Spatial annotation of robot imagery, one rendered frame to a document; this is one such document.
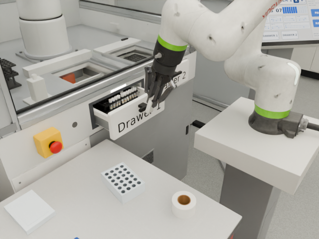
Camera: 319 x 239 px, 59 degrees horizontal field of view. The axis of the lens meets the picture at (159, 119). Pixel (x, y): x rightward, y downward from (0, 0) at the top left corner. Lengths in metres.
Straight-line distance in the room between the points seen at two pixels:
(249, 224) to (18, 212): 0.91
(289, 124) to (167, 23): 0.56
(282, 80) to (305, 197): 1.27
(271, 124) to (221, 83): 1.81
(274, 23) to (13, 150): 1.37
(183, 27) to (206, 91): 2.23
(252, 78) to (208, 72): 1.86
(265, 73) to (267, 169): 0.31
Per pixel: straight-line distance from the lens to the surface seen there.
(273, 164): 0.94
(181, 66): 1.38
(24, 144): 0.95
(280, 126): 1.09
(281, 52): 1.80
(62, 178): 0.99
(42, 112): 0.93
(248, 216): 1.31
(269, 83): 1.00
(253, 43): 1.08
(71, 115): 1.00
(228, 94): 2.84
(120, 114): 0.99
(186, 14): 0.76
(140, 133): 1.31
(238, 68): 1.07
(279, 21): 1.70
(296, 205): 2.06
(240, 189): 1.24
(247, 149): 0.98
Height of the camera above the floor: 1.42
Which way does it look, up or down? 32 degrees down
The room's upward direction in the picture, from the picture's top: straight up
